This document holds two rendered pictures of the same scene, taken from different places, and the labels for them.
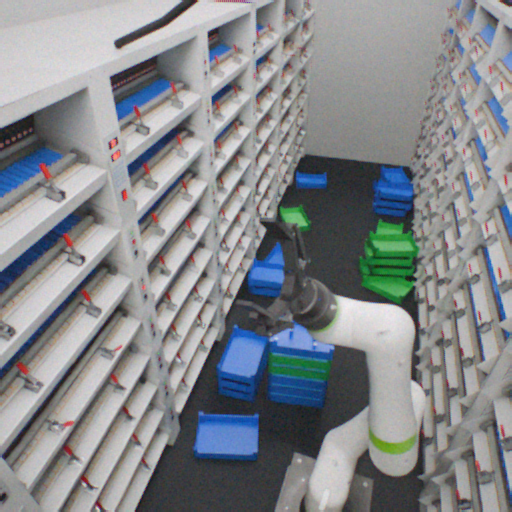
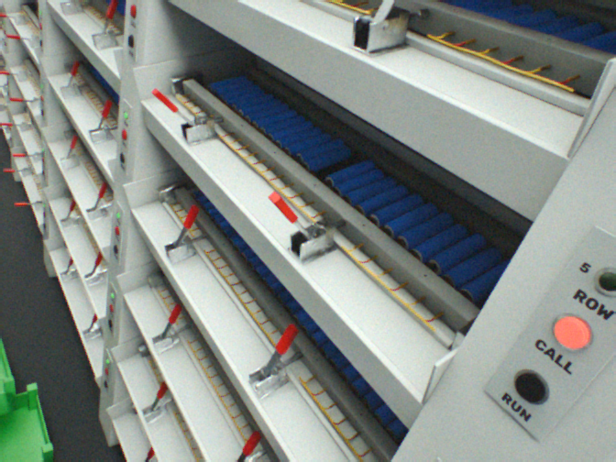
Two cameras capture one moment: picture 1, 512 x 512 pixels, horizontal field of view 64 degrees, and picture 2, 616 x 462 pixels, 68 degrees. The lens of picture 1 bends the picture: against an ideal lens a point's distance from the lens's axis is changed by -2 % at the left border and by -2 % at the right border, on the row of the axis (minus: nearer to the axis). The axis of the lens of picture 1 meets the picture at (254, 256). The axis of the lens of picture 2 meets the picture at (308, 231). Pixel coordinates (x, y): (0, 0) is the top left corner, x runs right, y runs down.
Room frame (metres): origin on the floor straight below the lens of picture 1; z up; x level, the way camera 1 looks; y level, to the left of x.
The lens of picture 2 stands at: (1.05, 0.13, 1.13)
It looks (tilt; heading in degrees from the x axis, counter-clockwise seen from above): 29 degrees down; 119
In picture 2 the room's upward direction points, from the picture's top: 18 degrees clockwise
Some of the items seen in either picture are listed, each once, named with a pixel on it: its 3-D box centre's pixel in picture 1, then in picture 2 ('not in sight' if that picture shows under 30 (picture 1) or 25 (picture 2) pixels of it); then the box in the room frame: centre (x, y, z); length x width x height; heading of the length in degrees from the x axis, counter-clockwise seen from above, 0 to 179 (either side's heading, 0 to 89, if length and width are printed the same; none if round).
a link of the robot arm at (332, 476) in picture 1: (327, 490); not in sight; (0.62, -0.25, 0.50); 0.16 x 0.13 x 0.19; 155
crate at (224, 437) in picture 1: (227, 435); not in sight; (1.07, 0.13, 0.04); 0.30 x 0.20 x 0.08; 88
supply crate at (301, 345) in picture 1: (302, 335); not in sight; (1.37, -0.24, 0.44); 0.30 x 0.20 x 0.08; 80
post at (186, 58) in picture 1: (196, 215); not in sight; (1.78, 0.29, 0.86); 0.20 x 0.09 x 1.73; 74
